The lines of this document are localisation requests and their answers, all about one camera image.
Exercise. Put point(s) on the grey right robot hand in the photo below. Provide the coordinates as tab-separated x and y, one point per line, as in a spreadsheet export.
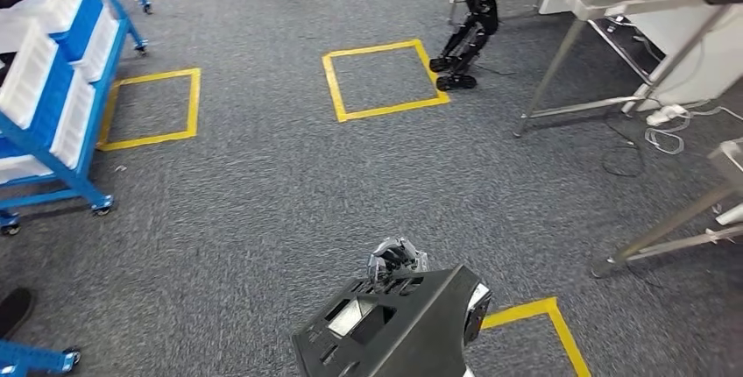
394	255

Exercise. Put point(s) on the black humanoid robot legs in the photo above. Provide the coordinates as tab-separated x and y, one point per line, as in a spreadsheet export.
476	14

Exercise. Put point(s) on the white power strip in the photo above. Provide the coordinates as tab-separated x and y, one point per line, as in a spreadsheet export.
664	115

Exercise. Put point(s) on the white cabinet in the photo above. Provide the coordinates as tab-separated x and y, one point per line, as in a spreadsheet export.
702	61

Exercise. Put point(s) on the blue plastic bin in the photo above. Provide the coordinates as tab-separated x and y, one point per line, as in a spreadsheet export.
55	107
81	29

